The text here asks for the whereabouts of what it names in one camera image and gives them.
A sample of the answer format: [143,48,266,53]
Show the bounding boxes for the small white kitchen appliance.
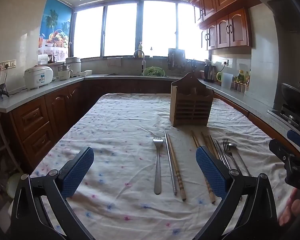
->
[57,65,74,81]

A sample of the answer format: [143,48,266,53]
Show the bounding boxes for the translucent plastic pitcher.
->
[221,72,234,89]

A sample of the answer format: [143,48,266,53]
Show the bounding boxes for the white rice cooker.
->
[24,66,54,90]

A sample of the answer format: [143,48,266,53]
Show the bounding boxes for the black electric kettle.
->
[203,64,216,83]

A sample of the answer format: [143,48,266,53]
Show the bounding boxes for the wooden lower kitchen cabinets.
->
[9,78,300,172]

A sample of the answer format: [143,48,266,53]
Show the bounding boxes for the wooden upper kitchen cabinets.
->
[189,0,268,51]

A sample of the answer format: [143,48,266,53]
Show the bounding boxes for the wooden kitchen cabinets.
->
[9,78,300,172]
[189,0,268,51]

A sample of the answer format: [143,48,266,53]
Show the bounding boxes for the person's right hand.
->
[279,188,300,227]

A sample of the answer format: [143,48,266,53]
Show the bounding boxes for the tropical fruit wall poster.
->
[38,0,73,56]

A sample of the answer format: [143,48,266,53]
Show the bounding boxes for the chrome kitchen faucet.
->
[133,49,146,76]

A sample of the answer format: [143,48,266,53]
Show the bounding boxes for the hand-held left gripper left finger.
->
[10,146,95,240]

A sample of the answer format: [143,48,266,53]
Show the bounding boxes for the black wok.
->
[281,78,300,106]

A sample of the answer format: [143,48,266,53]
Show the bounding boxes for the metal fork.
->
[152,137,165,195]
[222,138,242,173]

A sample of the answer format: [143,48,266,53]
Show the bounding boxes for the wall socket strip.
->
[0,60,17,71]

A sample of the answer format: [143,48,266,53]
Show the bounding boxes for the wooden utensil holder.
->
[169,72,214,127]

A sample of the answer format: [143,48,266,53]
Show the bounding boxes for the metal spoon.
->
[227,142,251,177]

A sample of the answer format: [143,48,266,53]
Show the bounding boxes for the white electric steamer pot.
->
[65,57,82,77]

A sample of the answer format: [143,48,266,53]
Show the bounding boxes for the grey kitchen countertop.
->
[0,73,300,154]

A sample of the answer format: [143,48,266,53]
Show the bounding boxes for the row of spice jars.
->
[232,81,248,93]

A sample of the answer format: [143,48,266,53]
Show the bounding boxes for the range hood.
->
[252,0,300,33]

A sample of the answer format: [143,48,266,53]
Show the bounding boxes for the metal chopstick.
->
[214,139,232,170]
[164,131,177,195]

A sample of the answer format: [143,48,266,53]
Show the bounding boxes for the large kitchen window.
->
[72,0,208,58]

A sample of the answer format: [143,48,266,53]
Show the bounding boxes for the round pale cabbage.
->
[6,172,25,198]

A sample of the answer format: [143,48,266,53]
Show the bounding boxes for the white dish towel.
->
[107,57,123,68]

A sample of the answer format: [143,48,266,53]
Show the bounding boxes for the wooden chopstick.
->
[191,130,216,204]
[201,132,219,159]
[208,134,224,164]
[167,134,187,201]

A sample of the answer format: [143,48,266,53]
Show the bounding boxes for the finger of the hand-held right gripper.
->
[269,139,295,163]
[287,129,300,157]

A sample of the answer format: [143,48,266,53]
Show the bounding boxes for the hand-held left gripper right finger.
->
[194,145,278,240]

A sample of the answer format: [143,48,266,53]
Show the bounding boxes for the small black gadget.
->
[0,83,10,104]

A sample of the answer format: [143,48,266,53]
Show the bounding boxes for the green colander with vegetables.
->
[142,66,166,77]

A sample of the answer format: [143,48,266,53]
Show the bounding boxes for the utensil drying rack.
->
[168,48,186,71]

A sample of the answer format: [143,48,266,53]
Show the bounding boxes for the gas stove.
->
[267,102,300,133]

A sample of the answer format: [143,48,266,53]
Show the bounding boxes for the cooking oil bottles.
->
[236,69,251,83]

